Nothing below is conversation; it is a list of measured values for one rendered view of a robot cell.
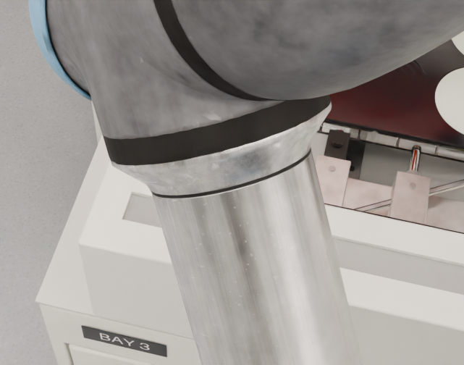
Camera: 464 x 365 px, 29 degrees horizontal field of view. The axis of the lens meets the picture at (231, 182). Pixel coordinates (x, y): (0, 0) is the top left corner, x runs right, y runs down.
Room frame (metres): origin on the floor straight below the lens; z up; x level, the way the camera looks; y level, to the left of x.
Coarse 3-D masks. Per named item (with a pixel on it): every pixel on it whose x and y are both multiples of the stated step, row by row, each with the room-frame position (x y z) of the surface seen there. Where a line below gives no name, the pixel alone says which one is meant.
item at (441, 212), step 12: (348, 180) 0.53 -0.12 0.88; (360, 180) 0.53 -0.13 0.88; (348, 192) 0.51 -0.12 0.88; (360, 192) 0.51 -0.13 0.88; (372, 192) 0.52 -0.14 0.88; (384, 192) 0.52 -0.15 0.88; (348, 204) 0.50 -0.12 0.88; (360, 204) 0.50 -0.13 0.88; (432, 204) 0.50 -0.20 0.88; (444, 204) 0.51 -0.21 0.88; (456, 204) 0.51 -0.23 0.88; (432, 216) 0.49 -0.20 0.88; (444, 216) 0.49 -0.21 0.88; (456, 216) 0.49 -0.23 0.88; (444, 228) 0.48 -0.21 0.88; (456, 228) 0.48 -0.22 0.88
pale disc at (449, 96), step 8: (456, 72) 0.66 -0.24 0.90; (448, 80) 0.65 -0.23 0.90; (456, 80) 0.65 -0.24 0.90; (440, 88) 0.64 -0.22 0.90; (448, 88) 0.64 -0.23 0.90; (456, 88) 0.64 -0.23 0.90; (440, 96) 0.63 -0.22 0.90; (448, 96) 0.63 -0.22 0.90; (456, 96) 0.63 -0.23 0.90; (440, 104) 0.62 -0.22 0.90; (448, 104) 0.62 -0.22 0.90; (456, 104) 0.62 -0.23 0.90; (440, 112) 0.61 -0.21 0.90; (448, 112) 0.61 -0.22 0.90; (456, 112) 0.61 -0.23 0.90; (448, 120) 0.60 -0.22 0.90; (456, 120) 0.60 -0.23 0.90; (456, 128) 0.59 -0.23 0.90
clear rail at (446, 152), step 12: (324, 120) 0.59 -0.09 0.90; (324, 132) 0.58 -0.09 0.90; (348, 132) 0.57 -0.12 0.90; (360, 132) 0.57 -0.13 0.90; (384, 144) 0.56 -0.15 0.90; (396, 144) 0.56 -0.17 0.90; (408, 144) 0.56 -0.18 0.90; (420, 144) 0.56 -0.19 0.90; (432, 144) 0.56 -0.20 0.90; (444, 156) 0.55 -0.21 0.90; (456, 156) 0.55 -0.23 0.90
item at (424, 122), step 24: (456, 48) 0.70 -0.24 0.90; (408, 72) 0.66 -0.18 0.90; (432, 72) 0.66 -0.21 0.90; (336, 96) 0.62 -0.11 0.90; (360, 96) 0.62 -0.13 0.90; (384, 96) 0.63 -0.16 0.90; (408, 96) 0.63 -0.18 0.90; (432, 96) 0.63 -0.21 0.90; (336, 120) 0.59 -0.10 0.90; (360, 120) 0.59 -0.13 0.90; (384, 120) 0.59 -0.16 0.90; (408, 120) 0.59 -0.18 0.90; (432, 120) 0.60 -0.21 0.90; (456, 144) 0.57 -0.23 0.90
